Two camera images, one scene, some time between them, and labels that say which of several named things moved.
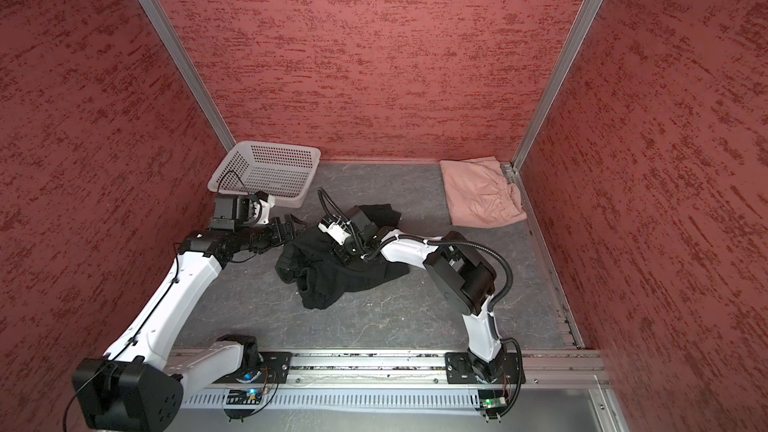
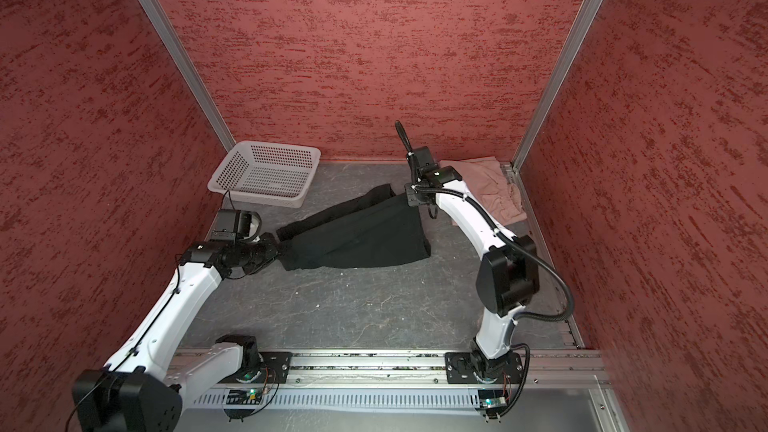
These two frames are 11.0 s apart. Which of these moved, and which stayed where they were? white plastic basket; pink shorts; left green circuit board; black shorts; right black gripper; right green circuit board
Moved: right black gripper; black shorts
Stayed: pink shorts; left green circuit board; right green circuit board; white plastic basket
